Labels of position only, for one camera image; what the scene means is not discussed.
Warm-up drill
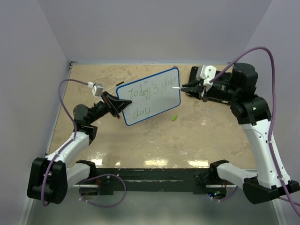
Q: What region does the wire whiteboard stand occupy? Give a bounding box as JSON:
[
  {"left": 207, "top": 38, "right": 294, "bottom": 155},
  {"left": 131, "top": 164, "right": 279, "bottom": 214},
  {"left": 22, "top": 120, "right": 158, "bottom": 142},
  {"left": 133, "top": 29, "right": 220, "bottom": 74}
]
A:
[{"left": 106, "top": 81, "right": 125, "bottom": 92}]

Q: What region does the blue framed whiteboard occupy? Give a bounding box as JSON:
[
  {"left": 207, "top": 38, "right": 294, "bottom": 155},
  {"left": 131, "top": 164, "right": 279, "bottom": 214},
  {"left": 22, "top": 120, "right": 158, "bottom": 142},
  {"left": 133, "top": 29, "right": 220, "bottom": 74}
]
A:
[{"left": 116, "top": 67, "right": 181, "bottom": 126}]

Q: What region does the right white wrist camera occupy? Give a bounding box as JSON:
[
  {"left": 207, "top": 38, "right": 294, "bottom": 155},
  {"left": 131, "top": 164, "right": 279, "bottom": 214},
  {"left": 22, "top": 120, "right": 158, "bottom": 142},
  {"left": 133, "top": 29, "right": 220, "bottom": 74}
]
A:
[{"left": 195, "top": 65, "right": 217, "bottom": 90}]

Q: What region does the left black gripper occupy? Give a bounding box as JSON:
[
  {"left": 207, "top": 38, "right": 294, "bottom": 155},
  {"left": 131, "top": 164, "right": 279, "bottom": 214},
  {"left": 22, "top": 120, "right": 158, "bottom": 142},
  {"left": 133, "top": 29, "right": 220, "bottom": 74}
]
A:
[{"left": 88, "top": 91, "right": 132, "bottom": 125}]

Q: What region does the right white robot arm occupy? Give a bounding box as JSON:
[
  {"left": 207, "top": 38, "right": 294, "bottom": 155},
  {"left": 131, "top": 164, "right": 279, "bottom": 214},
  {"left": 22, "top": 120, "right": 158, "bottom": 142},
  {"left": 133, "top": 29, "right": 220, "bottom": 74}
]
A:
[{"left": 180, "top": 63, "right": 300, "bottom": 204}]

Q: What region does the black base frame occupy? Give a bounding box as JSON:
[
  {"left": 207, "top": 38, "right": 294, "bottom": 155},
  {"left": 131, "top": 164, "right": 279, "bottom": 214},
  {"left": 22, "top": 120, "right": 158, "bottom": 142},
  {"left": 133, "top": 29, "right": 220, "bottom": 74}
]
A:
[{"left": 78, "top": 168, "right": 234, "bottom": 198}]

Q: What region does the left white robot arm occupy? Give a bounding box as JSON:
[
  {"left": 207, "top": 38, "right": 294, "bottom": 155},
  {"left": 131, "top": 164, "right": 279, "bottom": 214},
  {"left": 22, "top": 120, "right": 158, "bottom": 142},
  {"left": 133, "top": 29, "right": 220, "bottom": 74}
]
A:
[{"left": 27, "top": 91, "right": 132, "bottom": 207}]

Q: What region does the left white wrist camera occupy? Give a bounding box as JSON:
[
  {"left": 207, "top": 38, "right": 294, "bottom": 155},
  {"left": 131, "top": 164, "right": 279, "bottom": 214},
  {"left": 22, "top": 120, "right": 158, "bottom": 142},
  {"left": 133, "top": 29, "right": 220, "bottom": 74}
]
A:
[{"left": 88, "top": 82, "right": 104, "bottom": 98}]

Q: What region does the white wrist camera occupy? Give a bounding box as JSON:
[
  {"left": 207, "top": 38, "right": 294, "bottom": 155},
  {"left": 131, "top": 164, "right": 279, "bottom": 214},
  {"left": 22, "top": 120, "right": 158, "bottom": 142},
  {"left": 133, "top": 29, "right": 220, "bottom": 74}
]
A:
[
  {"left": 195, "top": 65, "right": 217, "bottom": 90},
  {"left": 88, "top": 82, "right": 104, "bottom": 98}
]

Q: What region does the black hard case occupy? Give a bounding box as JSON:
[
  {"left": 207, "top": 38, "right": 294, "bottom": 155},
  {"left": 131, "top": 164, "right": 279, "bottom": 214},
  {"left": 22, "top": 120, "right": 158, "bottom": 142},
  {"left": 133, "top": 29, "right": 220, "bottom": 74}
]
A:
[{"left": 188, "top": 66, "right": 231, "bottom": 105}]

